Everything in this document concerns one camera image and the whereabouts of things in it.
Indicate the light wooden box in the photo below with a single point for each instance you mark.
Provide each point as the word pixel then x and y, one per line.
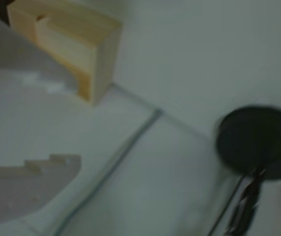
pixel 81 37

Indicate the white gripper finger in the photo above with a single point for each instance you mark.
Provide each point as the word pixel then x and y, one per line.
pixel 20 56
pixel 20 189

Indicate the black round stand base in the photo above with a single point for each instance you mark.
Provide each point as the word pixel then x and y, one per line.
pixel 256 140

